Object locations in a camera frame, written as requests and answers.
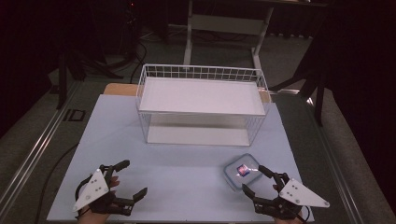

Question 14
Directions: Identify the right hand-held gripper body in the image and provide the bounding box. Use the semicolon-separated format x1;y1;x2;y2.
252;172;331;221

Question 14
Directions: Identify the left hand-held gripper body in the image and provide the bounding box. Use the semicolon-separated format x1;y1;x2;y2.
72;164;134;217

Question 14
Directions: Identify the person's left hand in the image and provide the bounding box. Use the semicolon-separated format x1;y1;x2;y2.
77;175;121;224

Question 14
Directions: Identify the person's right hand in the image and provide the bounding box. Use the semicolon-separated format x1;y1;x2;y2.
272;184;304;224

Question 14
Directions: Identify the light blue table mat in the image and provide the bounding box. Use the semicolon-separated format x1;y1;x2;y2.
46;94;316;224

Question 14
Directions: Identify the black floor stand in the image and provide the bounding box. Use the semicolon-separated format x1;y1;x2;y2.
55;43;125;110
269;6;331;127

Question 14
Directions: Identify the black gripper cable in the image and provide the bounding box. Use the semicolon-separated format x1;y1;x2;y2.
298;204;312;224
74;175;93;218

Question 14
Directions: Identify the black floor cable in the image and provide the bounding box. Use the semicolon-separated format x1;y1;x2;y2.
128;38;149;85
33;142;80;224

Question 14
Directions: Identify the metal floor rail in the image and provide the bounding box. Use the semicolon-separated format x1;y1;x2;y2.
305;96;366;224
0;79;82;216

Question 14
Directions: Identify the white wire shelf rack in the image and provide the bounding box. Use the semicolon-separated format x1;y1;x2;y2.
135;63;272;147

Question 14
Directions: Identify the white metal table frame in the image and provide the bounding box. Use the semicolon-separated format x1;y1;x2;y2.
182;0;312;73

